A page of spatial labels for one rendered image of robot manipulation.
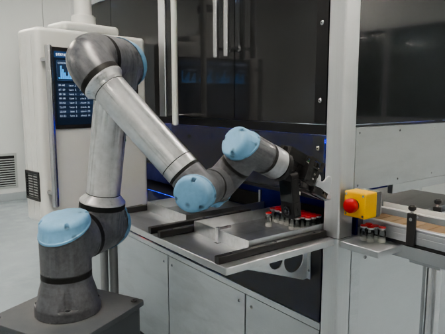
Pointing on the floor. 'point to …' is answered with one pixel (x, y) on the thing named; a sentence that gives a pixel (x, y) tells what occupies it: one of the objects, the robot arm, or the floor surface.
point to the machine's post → (340, 160)
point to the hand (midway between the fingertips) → (325, 199)
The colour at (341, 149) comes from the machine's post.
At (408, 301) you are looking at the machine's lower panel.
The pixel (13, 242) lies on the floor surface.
